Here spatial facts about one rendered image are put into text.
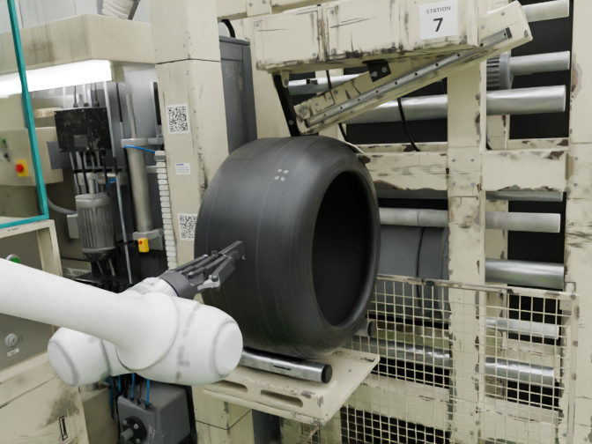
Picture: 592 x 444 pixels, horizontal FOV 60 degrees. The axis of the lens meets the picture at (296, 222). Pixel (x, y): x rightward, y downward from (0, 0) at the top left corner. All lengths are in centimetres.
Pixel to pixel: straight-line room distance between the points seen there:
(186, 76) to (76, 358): 82
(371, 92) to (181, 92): 53
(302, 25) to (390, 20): 25
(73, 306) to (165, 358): 13
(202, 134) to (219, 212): 30
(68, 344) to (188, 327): 19
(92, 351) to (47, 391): 82
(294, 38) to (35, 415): 122
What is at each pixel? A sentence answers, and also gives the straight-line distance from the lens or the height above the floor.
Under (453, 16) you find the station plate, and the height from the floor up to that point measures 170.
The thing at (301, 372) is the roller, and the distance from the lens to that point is 127.
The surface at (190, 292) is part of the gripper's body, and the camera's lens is 93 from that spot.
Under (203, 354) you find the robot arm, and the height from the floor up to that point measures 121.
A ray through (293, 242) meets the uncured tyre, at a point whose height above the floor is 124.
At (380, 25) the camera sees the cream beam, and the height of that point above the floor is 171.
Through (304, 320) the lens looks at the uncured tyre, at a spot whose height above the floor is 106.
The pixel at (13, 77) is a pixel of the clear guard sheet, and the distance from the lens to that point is 153.
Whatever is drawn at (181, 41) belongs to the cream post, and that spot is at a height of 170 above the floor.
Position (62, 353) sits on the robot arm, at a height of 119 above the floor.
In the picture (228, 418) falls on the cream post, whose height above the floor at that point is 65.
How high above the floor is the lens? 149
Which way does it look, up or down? 11 degrees down
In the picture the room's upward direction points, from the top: 4 degrees counter-clockwise
